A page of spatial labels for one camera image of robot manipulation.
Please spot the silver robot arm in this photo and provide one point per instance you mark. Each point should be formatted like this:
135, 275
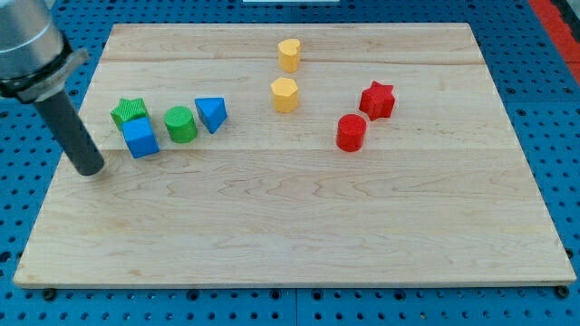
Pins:
36, 57

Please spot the red star block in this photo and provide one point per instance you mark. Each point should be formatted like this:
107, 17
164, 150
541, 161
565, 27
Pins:
378, 101

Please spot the green star block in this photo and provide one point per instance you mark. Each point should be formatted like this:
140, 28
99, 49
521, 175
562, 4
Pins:
127, 110

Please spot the light wooden board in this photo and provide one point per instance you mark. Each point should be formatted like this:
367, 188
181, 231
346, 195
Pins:
439, 195

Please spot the red cylinder block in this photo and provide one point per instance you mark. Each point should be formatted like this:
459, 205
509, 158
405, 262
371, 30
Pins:
351, 129

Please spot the yellow hexagon block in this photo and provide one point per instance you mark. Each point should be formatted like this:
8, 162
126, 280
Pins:
284, 94

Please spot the blue triangle block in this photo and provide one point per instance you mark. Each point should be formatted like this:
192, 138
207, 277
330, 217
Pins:
212, 112

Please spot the yellow heart block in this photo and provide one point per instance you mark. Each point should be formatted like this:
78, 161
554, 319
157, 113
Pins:
289, 51

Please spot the green cylinder block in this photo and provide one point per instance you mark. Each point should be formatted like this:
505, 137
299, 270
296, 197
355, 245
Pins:
180, 124

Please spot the blue cube block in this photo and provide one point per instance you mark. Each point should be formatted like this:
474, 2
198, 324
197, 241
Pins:
139, 137

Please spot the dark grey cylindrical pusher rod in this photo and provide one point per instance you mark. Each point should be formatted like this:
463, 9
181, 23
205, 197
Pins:
63, 120

